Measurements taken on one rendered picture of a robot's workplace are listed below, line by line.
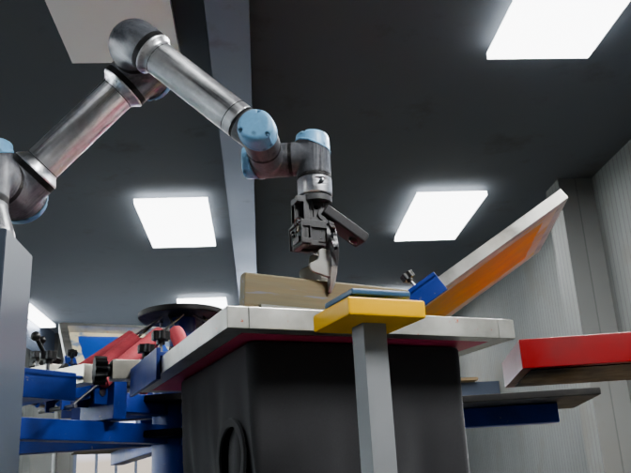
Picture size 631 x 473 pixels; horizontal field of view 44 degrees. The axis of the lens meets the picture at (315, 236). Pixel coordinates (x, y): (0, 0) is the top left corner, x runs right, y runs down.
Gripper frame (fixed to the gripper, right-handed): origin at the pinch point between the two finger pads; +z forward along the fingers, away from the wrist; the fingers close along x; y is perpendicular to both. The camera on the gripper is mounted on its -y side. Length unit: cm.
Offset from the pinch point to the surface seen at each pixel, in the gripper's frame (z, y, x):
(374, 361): 22.5, 12.3, 40.8
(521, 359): 4, -85, -48
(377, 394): 27, 12, 41
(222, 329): 13.8, 29.0, 18.7
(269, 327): 13.6, 21.6, 21.6
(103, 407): 13, 29, -102
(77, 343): -34, 22, -239
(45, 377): 10, 50, -59
